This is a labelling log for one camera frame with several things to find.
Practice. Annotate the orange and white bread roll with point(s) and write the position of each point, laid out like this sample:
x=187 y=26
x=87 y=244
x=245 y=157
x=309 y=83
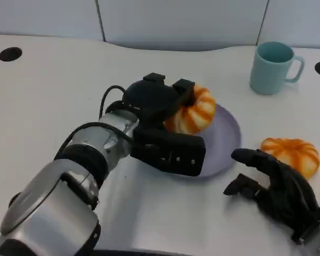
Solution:
x=197 y=114
x=290 y=152

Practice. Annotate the lilac plate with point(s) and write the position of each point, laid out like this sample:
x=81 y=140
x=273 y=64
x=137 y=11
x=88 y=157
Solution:
x=221 y=144

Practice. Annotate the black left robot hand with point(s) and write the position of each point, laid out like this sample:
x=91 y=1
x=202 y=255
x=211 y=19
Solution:
x=152 y=96

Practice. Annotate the pale green mug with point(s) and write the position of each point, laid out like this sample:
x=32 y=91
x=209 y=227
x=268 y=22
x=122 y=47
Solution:
x=269 y=74

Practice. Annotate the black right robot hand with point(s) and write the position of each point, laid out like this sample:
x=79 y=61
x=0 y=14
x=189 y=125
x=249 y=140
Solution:
x=285 y=192

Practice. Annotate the grey partition panel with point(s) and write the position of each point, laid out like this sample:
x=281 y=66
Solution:
x=181 y=24
x=42 y=17
x=298 y=21

